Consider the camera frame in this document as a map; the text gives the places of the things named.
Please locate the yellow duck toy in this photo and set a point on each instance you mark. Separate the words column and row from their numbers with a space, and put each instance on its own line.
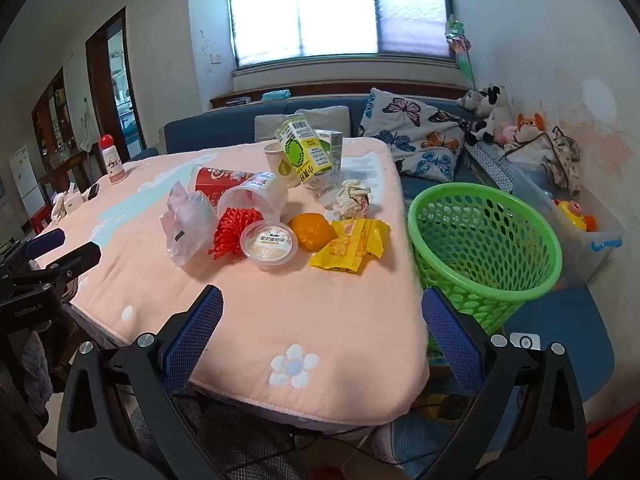
column 572, row 215

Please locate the red snack can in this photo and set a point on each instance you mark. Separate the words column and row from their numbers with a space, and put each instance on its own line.
column 220, row 180

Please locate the dark flat box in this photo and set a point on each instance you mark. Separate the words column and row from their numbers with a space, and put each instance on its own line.
column 237, row 100

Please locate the dark wooden shelf cabinet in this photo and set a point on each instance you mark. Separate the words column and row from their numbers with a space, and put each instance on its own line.
column 52, row 115

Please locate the clear plastic tub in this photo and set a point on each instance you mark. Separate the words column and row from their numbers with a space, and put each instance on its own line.
column 255, row 195

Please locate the beige patterned cloth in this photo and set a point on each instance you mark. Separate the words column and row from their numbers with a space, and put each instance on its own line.
column 555, row 155

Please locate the pink plush toy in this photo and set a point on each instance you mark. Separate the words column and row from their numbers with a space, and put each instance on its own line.
column 510, row 135

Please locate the beige pillow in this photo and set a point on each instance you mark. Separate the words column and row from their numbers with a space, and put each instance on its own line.
column 330, row 117
column 267, row 127

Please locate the small white object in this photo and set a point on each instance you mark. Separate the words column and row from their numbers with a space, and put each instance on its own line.
column 67, row 204

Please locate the window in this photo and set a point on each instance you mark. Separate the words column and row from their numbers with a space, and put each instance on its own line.
column 340, row 5

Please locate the green plastic basket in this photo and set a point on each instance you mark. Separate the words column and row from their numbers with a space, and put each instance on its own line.
column 500, row 240

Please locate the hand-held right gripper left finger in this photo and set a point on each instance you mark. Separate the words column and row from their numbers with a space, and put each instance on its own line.
column 200, row 330

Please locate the red foam fruit net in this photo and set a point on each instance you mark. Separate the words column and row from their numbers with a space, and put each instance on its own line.
column 232, row 232

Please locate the green and yellow drink carton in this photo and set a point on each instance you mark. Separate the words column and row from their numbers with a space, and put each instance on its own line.
column 302, row 155

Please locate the grey plush toy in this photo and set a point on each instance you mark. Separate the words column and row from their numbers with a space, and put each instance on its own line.
column 470, row 99

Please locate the white refrigerator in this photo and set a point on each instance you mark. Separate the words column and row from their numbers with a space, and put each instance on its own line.
column 25, row 180

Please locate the red plastic stool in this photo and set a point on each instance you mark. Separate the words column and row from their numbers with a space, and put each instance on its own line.
column 41, row 220
column 615, row 420

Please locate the plastic bag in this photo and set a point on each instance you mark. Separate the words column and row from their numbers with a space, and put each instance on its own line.
column 187, row 225

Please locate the brown door frame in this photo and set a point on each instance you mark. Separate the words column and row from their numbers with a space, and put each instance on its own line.
column 92, row 85

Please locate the small white green carton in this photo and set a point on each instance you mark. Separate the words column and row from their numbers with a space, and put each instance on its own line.
column 335, row 147

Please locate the orange fox plush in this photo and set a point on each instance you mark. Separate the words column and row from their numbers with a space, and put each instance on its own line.
column 530, row 125

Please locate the white hanging towel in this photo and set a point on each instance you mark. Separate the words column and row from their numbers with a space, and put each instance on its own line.
column 88, row 130

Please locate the white bottle with red cap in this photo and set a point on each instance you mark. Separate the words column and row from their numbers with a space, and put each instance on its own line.
column 112, row 165

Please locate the black and white cow plush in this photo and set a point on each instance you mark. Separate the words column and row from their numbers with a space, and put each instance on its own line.
column 492, row 115

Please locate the teal tissue pack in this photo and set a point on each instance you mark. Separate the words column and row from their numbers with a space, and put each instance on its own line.
column 276, row 95

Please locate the pink flower blanket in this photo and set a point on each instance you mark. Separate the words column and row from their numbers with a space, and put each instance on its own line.
column 300, row 320

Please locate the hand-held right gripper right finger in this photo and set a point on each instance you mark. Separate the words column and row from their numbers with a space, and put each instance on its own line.
column 450, row 332

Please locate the beige paper cup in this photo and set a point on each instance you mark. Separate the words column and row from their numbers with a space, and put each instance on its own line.
column 275, row 165

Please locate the butterfly print pillow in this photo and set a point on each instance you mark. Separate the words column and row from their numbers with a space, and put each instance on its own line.
column 415, row 135

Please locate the grey checked pants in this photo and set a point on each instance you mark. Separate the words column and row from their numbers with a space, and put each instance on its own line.
column 225, row 440

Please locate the blue sofa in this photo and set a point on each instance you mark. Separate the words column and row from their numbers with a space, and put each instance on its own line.
column 225, row 125

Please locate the yellow snack wrapper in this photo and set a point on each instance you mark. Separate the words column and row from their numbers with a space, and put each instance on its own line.
column 350, row 250

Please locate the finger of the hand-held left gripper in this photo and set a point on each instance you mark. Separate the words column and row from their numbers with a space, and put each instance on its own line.
column 47, row 241
column 80, row 259

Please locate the colourful pinwheel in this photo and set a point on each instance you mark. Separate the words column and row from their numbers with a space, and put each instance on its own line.
column 457, row 37

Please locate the round lidded plastic container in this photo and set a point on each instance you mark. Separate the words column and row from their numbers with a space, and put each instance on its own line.
column 270, row 245

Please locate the clear plastic storage box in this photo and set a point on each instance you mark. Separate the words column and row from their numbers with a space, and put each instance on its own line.
column 575, row 260

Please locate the tissue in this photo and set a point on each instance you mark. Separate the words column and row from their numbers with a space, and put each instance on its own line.
column 350, row 200

